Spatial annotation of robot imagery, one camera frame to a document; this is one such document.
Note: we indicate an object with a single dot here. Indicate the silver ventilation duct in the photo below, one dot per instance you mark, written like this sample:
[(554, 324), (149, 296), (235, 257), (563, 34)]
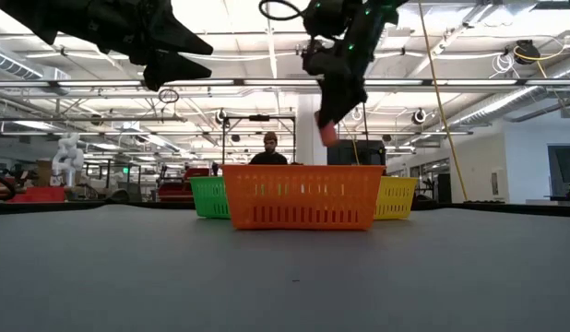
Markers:
[(497, 107)]

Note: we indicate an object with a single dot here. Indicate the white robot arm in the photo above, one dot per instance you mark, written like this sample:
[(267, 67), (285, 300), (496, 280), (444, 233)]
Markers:
[(68, 159)]

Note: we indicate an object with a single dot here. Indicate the black table frame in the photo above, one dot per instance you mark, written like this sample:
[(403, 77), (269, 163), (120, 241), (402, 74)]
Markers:
[(82, 207)]

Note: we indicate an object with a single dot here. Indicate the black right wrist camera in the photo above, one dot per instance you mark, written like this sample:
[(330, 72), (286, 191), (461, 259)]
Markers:
[(315, 62)]

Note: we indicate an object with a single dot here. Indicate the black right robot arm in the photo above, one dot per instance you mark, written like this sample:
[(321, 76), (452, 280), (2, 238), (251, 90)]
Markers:
[(331, 16)]

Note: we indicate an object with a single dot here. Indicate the black monitor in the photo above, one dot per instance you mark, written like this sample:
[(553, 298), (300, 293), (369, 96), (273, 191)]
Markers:
[(356, 154)]

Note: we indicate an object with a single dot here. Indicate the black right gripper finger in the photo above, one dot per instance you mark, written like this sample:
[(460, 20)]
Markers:
[(338, 103)]

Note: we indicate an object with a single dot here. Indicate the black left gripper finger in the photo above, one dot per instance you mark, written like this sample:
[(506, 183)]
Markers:
[(179, 41), (169, 71)]

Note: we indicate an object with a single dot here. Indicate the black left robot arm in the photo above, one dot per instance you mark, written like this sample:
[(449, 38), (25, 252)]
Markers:
[(17, 14)]

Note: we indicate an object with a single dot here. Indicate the green plastic basket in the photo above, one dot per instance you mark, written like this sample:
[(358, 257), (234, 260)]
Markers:
[(206, 180)]

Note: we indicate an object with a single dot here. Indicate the black gantry frame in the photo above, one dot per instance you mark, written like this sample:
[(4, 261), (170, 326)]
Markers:
[(259, 118)]

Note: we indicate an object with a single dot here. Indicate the red cylinder block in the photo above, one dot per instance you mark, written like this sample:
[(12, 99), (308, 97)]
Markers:
[(329, 136)]

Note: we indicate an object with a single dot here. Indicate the orange plastic basket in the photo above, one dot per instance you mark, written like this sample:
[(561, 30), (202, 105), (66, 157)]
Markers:
[(303, 171)]

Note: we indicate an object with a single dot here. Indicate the yellow plastic basket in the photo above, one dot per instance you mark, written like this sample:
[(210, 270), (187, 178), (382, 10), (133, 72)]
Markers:
[(395, 181)]

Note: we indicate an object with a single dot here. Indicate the person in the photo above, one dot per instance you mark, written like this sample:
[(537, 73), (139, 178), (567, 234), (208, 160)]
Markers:
[(269, 159)]

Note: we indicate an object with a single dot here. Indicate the red tool cart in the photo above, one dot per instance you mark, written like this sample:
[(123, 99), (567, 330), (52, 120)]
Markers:
[(179, 186)]

